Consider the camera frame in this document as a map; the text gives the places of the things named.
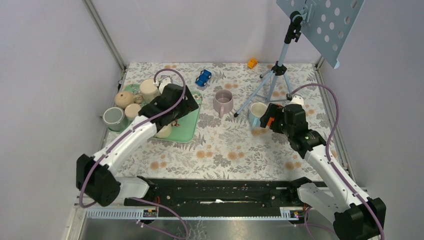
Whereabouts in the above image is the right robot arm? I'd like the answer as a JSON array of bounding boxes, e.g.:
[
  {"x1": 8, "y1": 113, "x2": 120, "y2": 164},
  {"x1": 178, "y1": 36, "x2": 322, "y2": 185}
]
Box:
[{"x1": 260, "y1": 103, "x2": 386, "y2": 240}]

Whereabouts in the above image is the blue toy car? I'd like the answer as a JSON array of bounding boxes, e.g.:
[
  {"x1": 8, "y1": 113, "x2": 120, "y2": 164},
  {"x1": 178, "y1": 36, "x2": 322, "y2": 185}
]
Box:
[{"x1": 195, "y1": 69, "x2": 212, "y2": 87}]

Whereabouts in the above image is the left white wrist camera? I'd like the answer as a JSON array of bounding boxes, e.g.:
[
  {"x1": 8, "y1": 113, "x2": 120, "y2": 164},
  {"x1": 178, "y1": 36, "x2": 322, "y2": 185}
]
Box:
[{"x1": 158, "y1": 77, "x2": 173, "y2": 94}]

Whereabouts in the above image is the small beige cup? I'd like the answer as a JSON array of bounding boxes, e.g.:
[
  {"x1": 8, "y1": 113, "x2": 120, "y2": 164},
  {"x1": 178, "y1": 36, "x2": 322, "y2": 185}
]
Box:
[{"x1": 124, "y1": 103, "x2": 142, "y2": 122}]

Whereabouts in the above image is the light blue tripod stand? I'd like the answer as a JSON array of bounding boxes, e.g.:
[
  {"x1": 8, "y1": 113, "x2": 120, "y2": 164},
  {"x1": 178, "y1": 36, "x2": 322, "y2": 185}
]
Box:
[{"x1": 233, "y1": 11, "x2": 304, "y2": 118}]

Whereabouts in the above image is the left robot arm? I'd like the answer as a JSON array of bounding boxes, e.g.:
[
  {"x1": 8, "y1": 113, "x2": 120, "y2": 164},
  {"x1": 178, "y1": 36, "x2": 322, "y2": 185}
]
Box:
[{"x1": 75, "y1": 83, "x2": 199, "y2": 207}]

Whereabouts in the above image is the tall beige cup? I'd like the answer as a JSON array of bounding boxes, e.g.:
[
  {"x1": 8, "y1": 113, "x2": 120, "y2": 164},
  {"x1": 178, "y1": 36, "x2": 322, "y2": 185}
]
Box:
[{"x1": 139, "y1": 78, "x2": 161, "y2": 104}]

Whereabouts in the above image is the grey metal cup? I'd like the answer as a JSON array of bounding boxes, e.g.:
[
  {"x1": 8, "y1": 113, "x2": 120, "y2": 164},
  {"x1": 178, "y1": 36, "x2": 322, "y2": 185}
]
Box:
[{"x1": 102, "y1": 107, "x2": 129, "y2": 132}]

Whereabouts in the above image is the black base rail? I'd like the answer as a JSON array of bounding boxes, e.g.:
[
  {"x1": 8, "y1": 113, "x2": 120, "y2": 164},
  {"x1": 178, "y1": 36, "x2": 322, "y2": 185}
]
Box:
[{"x1": 143, "y1": 178, "x2": 306, "y2": 218}]

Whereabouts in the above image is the beige teapot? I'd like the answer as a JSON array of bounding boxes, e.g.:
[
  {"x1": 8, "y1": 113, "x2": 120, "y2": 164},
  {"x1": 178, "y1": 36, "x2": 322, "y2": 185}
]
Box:
[{"x1": 114, "y1": 90, "x2": 144, "y2": 110}]

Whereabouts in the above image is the orange mug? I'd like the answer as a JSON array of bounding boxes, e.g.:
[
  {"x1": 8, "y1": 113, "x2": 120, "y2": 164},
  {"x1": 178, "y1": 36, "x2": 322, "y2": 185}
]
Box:
[{"x1": 266, "y1": 117, "x2": 275, "y2": 127}]

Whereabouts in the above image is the orange toy block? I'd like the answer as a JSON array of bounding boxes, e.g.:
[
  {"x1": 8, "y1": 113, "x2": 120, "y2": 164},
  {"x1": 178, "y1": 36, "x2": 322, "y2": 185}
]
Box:
[{"x1": 247, "y1": 58, "x2": 258, "y2": 69}]

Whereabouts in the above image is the floral table cloth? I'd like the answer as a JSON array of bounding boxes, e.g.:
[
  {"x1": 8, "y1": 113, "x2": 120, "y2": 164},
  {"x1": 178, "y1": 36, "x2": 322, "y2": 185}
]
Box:
[{"x1": 117, "y1": 62, "x2": 321, "y2": 181}]

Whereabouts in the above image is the light blue mug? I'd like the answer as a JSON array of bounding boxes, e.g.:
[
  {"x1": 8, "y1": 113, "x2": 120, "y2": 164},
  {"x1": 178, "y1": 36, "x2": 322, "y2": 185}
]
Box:
[{"x1": 248, "y1": 102, "x2": 268, "y2": 128}]

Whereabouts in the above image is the perforated grey panel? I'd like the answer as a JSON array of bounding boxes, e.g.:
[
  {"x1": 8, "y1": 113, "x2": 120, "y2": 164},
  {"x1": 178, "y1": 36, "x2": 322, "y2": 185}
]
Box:
[{"x1": 276, "y1": 0, "x2": 364, "y2": 69}]

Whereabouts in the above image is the mauve pink mug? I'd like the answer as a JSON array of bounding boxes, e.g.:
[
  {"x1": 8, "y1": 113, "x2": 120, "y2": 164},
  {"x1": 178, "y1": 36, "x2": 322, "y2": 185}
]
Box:
[{"x1": 213, "y1": 89, "x2": 234, "y2": 119}]

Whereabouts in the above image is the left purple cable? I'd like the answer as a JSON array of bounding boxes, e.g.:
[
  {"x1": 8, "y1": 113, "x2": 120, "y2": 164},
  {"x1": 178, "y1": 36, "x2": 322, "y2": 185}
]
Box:
[{"x1": 78, "y1": 68, "x2": 191, "y2": 240}]

